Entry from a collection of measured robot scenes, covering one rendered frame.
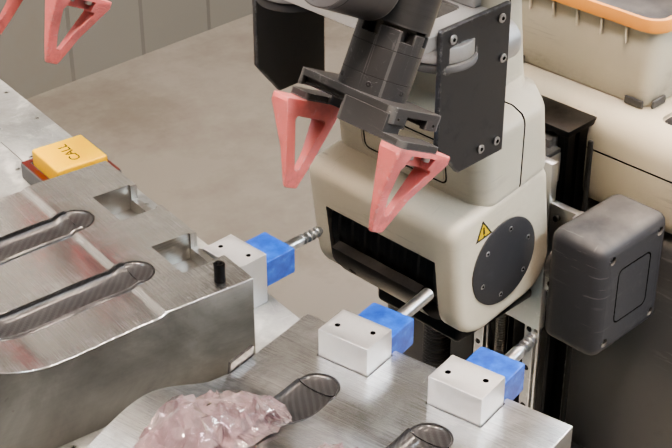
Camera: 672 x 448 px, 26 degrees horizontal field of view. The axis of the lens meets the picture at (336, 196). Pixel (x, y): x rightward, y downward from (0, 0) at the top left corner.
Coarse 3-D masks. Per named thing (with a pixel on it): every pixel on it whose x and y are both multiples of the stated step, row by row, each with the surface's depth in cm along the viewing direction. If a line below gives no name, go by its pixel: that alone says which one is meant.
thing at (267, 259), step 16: (224, 240) 137; (240, 240) 137; (256, 240) 140; (272, 240) 140; (288, 240) 141; (304, 240) 142; (240, 256) 135; (256, 256) 135; (272, 256) 137; (288, 256) 138; (256, 272) 135; (272, 272) 137; (288, 272) 139; (256, 288) 136; (256, 304) 137
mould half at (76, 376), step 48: (48, 192) 138; (96, 192) 138; (96, 240) 130; (144, 240) 130; (0, 288) 125; (48, 288) 125; (144, 288) 124; (192, 288) 124; (240, 288) 125; (48, 336) 119; (96, 336) 119; (144, 336) 120; (192, 336) 124; (240, 336) 127; (0, 384) 113; (48, 384) 116; (96, 384) 119; (144, 384) 123; (0, 432) 115; (48, 432) 118
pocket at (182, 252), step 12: (168, 240) 130; (180, 240) 131; (192, 240) 132; (168, 252) 131; (180, 252) 132; (192, 252) 132; (204, 252) 132; (180, 264) 132; (192, 264) 132; (204, 264) 131
